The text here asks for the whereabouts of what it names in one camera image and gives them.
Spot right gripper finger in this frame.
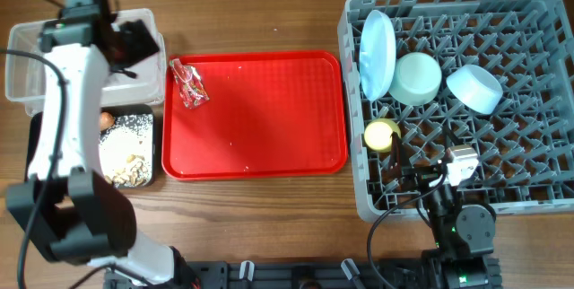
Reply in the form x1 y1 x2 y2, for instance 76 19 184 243
442 125 460 150
389 132 411 172

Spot yellow cup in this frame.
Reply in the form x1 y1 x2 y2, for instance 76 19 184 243
363 118 402 153

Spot light blue bowl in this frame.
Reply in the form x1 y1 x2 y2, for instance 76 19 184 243
446 65 503 115

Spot green small bowl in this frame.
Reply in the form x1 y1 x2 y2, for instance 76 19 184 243
388 52 442 106

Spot light blue plate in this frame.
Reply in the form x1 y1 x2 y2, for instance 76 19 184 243
359 10 396 101

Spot orange carrot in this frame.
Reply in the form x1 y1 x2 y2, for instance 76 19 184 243
100 112 115 132

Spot red candy wrapper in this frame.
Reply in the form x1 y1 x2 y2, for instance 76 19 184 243
170 58 210 109

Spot peanut food scraps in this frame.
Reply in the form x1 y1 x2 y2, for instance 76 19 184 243
104 154 152 188

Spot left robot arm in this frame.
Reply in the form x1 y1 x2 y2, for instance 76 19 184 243
6 0 201 288

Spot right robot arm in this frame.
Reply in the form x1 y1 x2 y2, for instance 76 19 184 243
388 128 496 288

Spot grey dishwasher rack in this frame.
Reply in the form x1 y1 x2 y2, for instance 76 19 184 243
337 0 573 223

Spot clear plastic bin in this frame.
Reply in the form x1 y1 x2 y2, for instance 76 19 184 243
4 8 167 117

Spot red serving tray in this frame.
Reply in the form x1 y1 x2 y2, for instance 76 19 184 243
161 50 348 181

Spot black plastic tray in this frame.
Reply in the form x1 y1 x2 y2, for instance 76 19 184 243
25 104 154 187

